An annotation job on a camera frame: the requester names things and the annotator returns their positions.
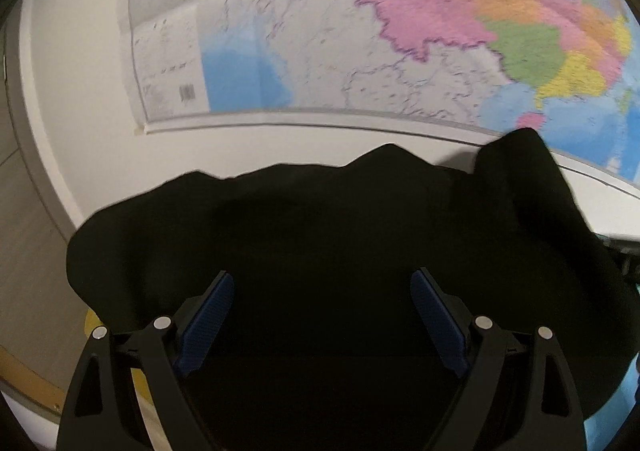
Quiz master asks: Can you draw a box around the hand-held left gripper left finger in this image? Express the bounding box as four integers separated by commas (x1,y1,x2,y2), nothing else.
56,270,236,451

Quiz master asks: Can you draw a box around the black garment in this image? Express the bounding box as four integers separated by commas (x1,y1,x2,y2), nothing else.
66,127,640,451

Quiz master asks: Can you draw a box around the blue floral bedsheet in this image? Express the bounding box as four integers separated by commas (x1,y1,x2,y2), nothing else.
584,351,640,448

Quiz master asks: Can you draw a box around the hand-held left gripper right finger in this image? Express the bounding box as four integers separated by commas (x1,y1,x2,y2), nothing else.
409,267,587,451

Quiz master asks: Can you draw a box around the large colourful wall map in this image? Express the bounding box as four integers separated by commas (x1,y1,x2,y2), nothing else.
117,0,640,192

